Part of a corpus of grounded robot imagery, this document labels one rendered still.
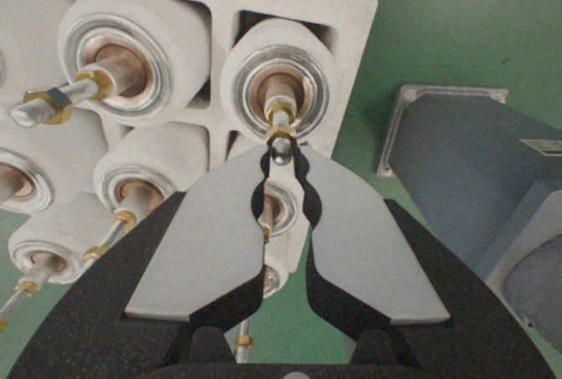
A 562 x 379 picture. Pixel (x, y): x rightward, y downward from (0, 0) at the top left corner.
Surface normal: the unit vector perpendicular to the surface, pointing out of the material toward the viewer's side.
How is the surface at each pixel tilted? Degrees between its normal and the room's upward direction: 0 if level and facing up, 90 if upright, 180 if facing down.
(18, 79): 43
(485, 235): 90
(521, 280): 90
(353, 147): 0
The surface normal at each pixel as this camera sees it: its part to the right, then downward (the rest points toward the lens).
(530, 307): -0.94, 0.29
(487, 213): -1.00, -0.03
